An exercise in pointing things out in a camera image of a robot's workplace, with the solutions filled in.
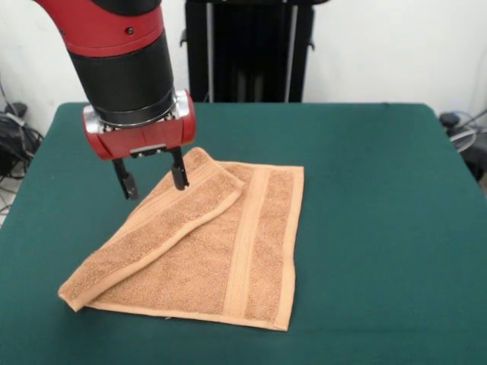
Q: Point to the dark green table cloth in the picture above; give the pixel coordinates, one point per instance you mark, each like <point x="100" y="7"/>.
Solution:
<point x="380" y="228"/>

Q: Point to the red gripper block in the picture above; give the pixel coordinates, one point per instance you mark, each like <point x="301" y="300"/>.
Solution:
<point x="152" y="135"/>

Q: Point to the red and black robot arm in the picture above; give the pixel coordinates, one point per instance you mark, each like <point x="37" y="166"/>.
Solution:
<point x="121" y="76"/>

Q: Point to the tan terry towel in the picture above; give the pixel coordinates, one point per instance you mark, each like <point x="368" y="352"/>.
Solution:
<point x="213" y="258"/>

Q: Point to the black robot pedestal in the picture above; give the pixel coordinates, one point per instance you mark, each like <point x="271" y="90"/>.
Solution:
<point x="247" y="57"/>

